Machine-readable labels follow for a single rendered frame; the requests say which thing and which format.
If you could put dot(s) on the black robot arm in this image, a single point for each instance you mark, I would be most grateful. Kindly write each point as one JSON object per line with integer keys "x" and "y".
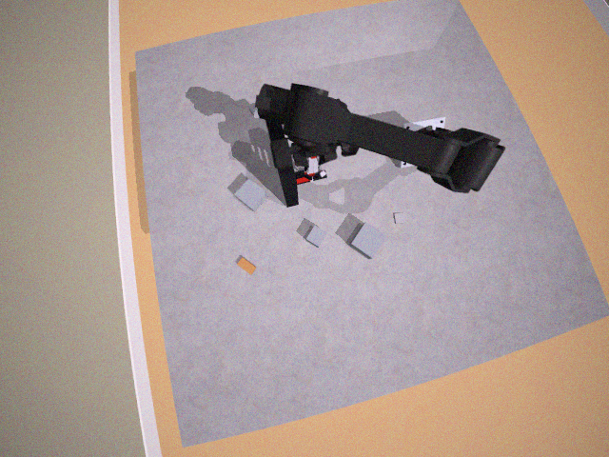
{"x": 458, "y": 160}

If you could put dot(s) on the orange rectangular block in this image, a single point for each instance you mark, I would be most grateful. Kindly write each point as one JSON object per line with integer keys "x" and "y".
{"x": 246, "y": 266}

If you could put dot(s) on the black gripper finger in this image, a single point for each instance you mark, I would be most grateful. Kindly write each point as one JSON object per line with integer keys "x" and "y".
{"x": 328, "y": 157}
{"x": 302, "y": 163}

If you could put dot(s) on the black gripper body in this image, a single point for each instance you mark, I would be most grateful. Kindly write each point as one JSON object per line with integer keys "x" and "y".
{"x": 281, "y": 151}

